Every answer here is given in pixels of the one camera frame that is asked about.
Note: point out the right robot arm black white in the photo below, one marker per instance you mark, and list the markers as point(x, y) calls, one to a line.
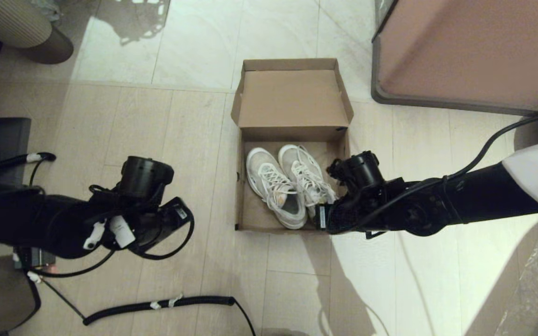
point(474, 196)

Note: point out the small grey electronic device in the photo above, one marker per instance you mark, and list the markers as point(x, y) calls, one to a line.
point(35, 260)

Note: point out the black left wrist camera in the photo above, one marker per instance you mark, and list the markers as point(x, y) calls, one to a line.
point(147, 177)

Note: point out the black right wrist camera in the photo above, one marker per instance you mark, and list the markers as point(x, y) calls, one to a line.
point(360, 170)

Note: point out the white lace-up sneaker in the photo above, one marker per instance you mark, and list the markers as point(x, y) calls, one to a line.
point(264, 177)
point(301, 168)

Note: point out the crumpled clear plastic bag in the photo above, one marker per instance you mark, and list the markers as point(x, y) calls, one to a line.
point(47, 9)

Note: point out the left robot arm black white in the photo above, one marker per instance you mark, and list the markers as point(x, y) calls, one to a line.
point(17, 224)

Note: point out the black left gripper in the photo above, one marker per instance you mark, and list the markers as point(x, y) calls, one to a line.
point(157, 226)

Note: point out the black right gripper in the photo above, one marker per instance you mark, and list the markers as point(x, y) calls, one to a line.
point(357, 214)

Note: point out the dark grey box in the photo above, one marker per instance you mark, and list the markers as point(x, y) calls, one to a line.
point(3, 135)

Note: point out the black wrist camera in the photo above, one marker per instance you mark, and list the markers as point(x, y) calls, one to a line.
point(147, 177)
point(360, 170)

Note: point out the pink cabinet with grey base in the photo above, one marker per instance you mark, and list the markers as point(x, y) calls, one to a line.
point(474, 46)

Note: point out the brown cardboard shoe box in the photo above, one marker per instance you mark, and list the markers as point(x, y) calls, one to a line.
point(287, 98)

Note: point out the ribbed beige round pouf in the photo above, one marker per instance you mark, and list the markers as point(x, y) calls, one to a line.
point(7, 23)

